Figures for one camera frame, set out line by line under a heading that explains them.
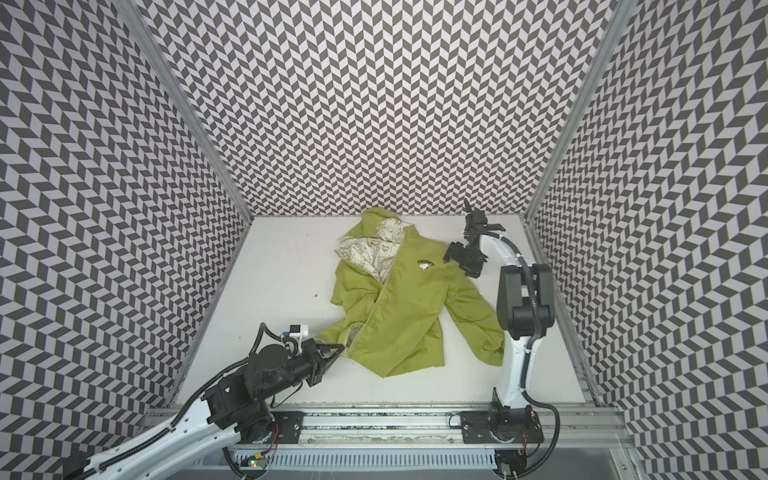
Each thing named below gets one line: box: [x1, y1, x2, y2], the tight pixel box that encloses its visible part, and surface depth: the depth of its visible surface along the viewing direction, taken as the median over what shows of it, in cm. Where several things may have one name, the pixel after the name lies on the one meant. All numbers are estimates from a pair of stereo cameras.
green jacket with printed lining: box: [319, 208, 505, 377], surface depth 91 cm
